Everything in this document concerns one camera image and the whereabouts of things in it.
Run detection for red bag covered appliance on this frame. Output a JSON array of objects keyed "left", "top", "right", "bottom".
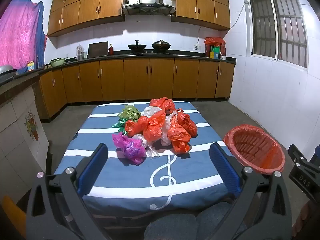
[{"left": 204, "top": 37, "right": 227, "bottom": 58}]

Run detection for bin with red liner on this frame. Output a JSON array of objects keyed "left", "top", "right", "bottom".
[{"left": 222, "top": 124, "right": 286, "bottom": 175}]

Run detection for person's right hand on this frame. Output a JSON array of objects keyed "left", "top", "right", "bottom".
[{"left": 294, "top": 202, "right": 320, "bottom": 238}]

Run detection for blue striped tablecloth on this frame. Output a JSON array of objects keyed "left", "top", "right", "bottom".
[{"left": 54, "top": 102, "right": 240, "bottom": 215}]

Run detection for olive green plastic bag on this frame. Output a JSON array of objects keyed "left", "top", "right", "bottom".
[{"left": 117, "top": 104, "right": 141, "bottom": 122}]

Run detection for black kitchen countertop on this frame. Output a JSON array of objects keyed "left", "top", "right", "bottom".
[{"left": 0, "top": 51, "right": 237, "bottom": 85}]

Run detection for tiled counter with flower decal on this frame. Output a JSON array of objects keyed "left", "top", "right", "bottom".
[{"left": 0, "top": 75, "right": 50, "bottom": 205}]

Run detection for wooden upper cabinets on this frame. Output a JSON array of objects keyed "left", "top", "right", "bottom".
[{"left": 47, "top": 0, "right": 230, "bottom": 37}]

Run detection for wooden lower cabinets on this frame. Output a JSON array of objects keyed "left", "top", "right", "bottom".
[{"left": 39, "top": 57, "right": 235, "bottom": 120}]

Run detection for pink hanging cloth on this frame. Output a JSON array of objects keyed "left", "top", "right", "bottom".
[{"left": 0, "top": 0, "right": 48, "bottom": 70}]

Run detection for dark wooden cutting board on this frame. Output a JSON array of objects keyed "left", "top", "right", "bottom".
[{"left": 87, "top": 41, "right": 109, "bottom": 58}]

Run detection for steel range hood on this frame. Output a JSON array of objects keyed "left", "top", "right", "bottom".
[{"left": 122, "top": 0, "right": 175, "bottom": 15}]

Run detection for person's legs in jeans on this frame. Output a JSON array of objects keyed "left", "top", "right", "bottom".
[{"left": 144, "top": 201, "right": 250, "bottom": 240}]

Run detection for wooden cabinets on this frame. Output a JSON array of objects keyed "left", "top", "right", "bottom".
[
  {"left": 39, "top": 57, "right": 235, "bottom": 120},
  {"left": 47, "top": 0, "right": 230, "bottom": 37}
]

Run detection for purple plastic bag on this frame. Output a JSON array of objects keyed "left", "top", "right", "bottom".
[{"left": 112, "top": 132, "right": 147, "bottom": 165}]

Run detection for barred window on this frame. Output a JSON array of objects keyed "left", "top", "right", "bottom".
[{"left": 244, "top": 0, "right": 308, "bottom": 68}]

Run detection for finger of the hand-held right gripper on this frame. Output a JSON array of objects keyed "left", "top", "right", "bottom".
[{"left": 288, "top": 144, "right": 308, "bottom": 167}]

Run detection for metal basin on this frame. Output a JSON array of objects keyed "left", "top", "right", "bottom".
[{"left": 0, "top": 65, "right": 18, "bottom": 76}]

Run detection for black wok with lid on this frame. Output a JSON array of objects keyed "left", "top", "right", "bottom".
[
  {"left": 128, "top": 40, "right": 147, "bottom": 53},
  {"left": 152, "top": 39, "right": 171, "bottom": 53}
]

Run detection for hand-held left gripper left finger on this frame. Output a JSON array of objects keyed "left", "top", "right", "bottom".
[{"left": 26, "top": 143, "right": 109, "bottom": 240}]

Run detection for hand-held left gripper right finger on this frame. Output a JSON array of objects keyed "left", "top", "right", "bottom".
[{"left": 209, "top": 142, "right": 293, "bottom": 240}]

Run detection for white plastic bag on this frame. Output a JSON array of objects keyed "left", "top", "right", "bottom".
[
  {"left": 160, "top": 111, "right": 178, "bottom": 147},
  {"left": 141, "top": 106, "right": 162, "bottom": 117}
]

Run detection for yellow object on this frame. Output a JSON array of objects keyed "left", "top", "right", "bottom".
[{"left": 0, "top": 195, "right": 27, "bottom": 238}]

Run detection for dark green foil bag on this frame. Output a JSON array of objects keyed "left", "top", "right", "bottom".
[{"left": 111, "top": 120, "right": 127, "bottom": 133}]

